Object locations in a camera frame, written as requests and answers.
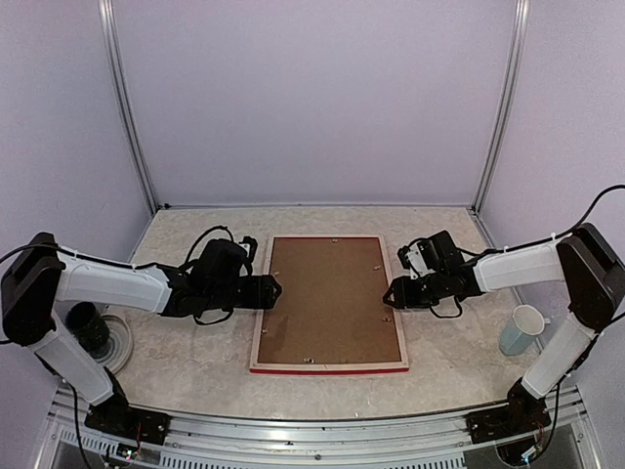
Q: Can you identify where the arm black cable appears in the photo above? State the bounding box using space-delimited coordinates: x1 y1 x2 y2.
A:
551 184 625 323
0 224 235 346

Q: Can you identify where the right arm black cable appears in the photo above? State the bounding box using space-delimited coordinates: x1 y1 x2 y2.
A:
551 184 625 323

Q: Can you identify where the aluminium front rail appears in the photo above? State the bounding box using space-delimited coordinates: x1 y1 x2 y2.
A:
27 387 604 468

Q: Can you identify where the black cup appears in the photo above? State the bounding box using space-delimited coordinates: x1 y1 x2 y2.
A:
65 302 108 353

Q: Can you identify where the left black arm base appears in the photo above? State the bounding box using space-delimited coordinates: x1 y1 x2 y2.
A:
85 381 172 446

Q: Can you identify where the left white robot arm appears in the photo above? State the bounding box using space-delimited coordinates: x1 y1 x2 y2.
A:
1 233 282 435

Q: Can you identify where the light blue paper cup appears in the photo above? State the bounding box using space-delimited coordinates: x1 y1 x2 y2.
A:
499 305 546 357

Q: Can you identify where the white plate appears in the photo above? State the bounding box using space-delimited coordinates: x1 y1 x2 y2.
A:
91 314 134 374

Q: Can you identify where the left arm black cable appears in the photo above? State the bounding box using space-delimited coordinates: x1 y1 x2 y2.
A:
0 224 235 346

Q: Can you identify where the aluminium corner post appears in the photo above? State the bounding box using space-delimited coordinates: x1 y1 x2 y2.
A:
472 0 530 217
98 0 159 215

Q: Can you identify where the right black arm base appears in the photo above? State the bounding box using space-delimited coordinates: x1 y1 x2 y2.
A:
465 379 551 444

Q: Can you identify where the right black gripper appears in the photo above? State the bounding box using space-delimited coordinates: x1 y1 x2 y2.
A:
383 269 448 310

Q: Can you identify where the right aluminium corner post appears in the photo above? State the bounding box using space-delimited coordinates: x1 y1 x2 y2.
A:
472 0 530 217

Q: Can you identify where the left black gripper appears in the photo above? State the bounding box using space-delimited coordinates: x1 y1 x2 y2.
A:
206 274 281 311

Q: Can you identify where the left aluminium corner post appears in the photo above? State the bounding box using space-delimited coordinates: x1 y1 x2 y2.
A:
98 0 159 215

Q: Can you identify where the red wooden picture frame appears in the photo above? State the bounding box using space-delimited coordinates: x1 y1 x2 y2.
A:
248 234 410 376

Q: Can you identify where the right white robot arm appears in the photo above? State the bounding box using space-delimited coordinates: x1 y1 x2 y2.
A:
383 223 624 400

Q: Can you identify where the brown backing board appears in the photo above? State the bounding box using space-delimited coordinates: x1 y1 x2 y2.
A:
256 238 404 365

